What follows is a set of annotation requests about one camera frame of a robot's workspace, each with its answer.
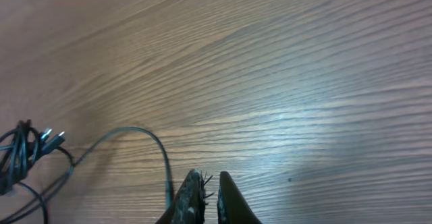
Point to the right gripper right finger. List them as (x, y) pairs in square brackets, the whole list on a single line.
[(232, 208)]

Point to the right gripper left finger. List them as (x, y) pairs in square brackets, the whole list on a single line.
[(188, 206)]

